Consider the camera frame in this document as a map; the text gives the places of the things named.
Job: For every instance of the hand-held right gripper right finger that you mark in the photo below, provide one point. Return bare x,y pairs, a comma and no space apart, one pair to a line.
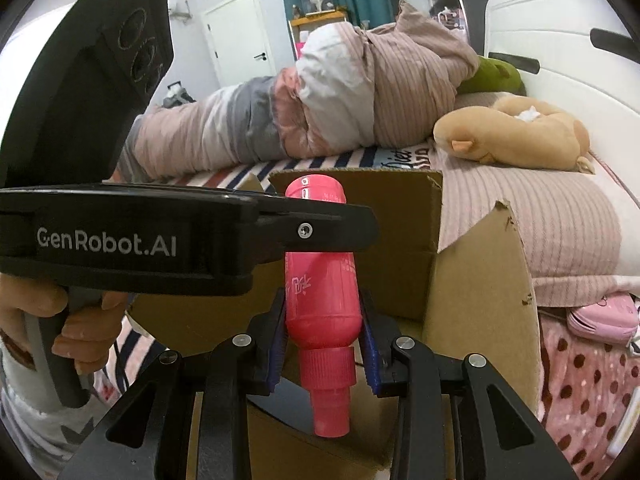
370,347

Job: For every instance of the pink small bag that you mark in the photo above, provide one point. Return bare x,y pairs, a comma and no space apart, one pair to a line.
607,317

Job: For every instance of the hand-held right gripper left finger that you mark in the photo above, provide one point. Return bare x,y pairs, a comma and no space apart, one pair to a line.
275,346

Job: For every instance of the ribbed pink pillow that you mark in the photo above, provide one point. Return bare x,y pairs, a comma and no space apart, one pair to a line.
540,220

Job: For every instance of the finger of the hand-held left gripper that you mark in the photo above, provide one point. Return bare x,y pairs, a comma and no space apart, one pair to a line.
315,227

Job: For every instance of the white door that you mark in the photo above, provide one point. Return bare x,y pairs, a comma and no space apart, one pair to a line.
240,40

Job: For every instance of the striped bed sheet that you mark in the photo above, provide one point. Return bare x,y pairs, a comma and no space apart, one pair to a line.
220,175

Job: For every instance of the brown cardboard box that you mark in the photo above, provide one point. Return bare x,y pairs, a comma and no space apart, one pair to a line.
450,320

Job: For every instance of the pink plastic bottle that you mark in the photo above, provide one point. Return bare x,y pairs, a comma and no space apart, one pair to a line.
320,300

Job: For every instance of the tan plush toy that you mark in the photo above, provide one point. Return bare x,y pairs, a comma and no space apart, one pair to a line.
520,132

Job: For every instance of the wooden shelf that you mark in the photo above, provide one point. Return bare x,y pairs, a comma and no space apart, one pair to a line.
320,22

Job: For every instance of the green plush toy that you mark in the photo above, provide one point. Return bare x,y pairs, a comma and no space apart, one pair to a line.
492,77

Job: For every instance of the pink striped quilt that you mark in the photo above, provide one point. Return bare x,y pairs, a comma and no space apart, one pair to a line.
305,105

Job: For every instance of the person's left hand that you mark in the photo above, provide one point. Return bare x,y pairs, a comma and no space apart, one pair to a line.
60,327

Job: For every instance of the white headboard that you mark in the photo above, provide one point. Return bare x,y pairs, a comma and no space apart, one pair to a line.
565,50

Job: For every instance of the pink dotted blanket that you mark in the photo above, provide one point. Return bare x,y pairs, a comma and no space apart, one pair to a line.
585,390

